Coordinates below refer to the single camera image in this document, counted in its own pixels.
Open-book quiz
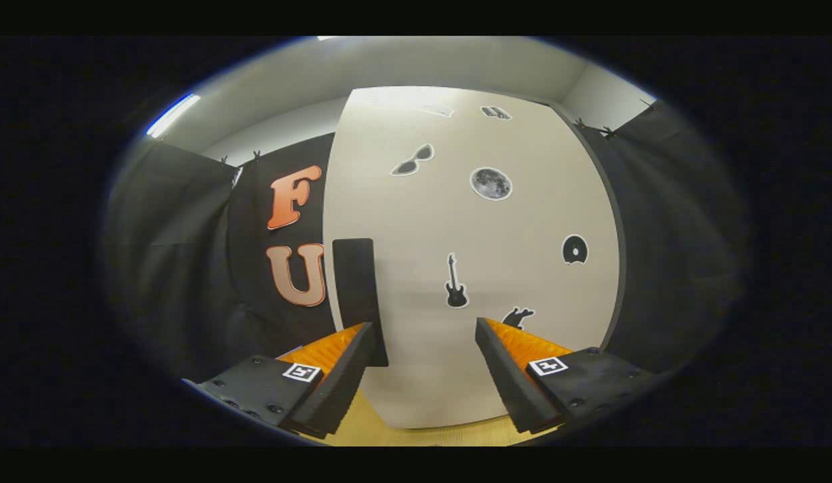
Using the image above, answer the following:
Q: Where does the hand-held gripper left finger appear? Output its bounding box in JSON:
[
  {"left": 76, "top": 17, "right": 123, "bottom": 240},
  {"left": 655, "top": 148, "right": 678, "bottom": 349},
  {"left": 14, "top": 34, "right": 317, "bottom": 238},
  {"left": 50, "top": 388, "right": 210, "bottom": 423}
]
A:
[{"left": 183, "top": 323, "right": 376, "bottom": 440}]

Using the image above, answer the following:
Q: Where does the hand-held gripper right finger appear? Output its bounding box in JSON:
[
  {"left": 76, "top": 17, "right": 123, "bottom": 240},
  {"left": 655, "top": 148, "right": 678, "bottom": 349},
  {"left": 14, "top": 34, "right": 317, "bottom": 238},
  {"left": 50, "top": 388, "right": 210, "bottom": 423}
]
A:
[{"left": 475, "top": 318, "right": 665, "bottom": 435}]

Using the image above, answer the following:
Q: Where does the black door handle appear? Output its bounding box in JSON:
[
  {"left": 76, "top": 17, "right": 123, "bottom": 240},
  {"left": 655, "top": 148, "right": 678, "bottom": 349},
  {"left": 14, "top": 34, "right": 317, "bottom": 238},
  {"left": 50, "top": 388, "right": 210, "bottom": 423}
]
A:
[{"left": 332, "top": 237, "right": 390, "bottom": 368}]

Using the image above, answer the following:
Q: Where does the white cabinet door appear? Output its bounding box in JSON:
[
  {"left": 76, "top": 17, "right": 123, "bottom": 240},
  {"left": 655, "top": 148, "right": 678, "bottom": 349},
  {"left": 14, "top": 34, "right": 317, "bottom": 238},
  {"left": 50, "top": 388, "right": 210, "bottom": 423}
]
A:
[{"left": 322, "top": 86, "right": 621, "bottom": 430}]

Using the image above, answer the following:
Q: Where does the grey cabinet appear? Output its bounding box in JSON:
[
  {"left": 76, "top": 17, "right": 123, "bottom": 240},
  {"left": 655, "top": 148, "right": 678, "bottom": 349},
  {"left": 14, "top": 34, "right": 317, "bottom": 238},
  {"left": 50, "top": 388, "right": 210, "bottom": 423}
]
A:
[{"left": 322, "top": 86, "right": 628, "bottom": 430}]

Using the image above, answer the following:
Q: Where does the black backdrop cloth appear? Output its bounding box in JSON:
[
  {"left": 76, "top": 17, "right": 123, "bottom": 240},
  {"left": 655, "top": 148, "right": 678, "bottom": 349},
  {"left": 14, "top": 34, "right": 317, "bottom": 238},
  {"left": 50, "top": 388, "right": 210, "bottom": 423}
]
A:
[{"left": 104, "top": 99, "right": 749, "bottom": 383}]

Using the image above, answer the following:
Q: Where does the row of black cloth clips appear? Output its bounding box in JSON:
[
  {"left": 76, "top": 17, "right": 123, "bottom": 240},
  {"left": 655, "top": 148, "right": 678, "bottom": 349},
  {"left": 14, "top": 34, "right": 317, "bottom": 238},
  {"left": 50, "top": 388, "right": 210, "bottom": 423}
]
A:
[{"left": 219, "top": 99, "right": 658, "bottom": 165}]

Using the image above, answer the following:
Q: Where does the long ceiling light strip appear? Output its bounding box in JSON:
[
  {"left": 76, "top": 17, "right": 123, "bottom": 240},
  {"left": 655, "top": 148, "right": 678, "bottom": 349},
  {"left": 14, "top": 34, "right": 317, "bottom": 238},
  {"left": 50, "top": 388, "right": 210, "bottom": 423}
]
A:
[{"left": 146, "top": 94, "right": 201, "bottom": 138}]

